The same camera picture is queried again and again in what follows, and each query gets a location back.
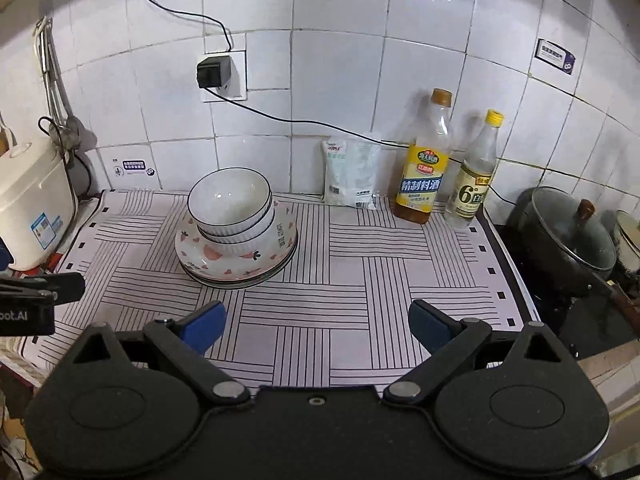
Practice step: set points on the black gas stove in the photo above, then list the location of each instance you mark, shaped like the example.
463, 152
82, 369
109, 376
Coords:
587, 325

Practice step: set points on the pink rabbit pattern plate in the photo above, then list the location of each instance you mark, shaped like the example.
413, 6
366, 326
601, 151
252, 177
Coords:
284, 230

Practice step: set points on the white bowl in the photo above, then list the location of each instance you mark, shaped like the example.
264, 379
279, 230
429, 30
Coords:
240, 247
233, 201
240, 237

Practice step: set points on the white rice cooker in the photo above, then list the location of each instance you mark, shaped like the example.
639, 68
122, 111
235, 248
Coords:
37, 202

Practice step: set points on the white vinegar bottle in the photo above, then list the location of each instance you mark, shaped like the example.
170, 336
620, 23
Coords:
475, 174

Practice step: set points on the white oval plate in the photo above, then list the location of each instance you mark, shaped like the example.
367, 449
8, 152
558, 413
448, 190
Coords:
225, 274

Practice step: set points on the black power adapter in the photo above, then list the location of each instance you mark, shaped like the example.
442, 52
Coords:
214, 71

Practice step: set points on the cooking wine bottle yellow label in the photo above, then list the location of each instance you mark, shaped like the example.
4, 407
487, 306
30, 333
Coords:
430, 143

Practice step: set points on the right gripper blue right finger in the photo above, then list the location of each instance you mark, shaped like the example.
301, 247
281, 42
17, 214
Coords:
431, 327

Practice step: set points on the blue fried egg plate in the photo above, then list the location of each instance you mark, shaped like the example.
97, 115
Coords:
197, 255

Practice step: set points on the black wok with lid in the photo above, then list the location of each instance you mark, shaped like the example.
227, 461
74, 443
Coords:
564, 239

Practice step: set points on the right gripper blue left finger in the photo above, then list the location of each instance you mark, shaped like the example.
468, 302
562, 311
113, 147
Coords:
202, 328

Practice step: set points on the cream enamel pot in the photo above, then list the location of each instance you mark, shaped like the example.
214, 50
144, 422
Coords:
626, 234

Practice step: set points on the white salt bag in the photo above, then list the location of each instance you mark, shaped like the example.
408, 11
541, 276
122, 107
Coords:
350, 171

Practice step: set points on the striped table mat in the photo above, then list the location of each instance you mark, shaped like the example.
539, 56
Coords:
336, 314

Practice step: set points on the hanging metal ladle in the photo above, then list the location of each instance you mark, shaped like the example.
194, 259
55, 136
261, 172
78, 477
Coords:
61, 124

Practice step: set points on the small wall label sticker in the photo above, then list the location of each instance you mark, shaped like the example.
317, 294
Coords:
130, 167

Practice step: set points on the blue wall sticker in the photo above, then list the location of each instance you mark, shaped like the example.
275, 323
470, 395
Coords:
555, 55

